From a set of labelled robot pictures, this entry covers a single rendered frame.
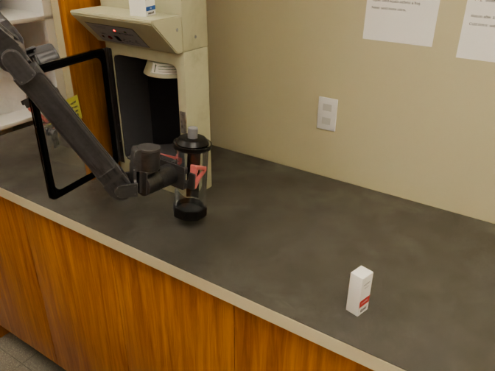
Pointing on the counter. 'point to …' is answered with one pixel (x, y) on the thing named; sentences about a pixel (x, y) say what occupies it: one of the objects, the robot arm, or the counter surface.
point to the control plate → (117, 34)
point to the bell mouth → (160, 70)
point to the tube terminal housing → (196, 84)
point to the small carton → (142, 7)
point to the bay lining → (146, 104)
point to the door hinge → (114, 103)
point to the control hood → (106, 17)
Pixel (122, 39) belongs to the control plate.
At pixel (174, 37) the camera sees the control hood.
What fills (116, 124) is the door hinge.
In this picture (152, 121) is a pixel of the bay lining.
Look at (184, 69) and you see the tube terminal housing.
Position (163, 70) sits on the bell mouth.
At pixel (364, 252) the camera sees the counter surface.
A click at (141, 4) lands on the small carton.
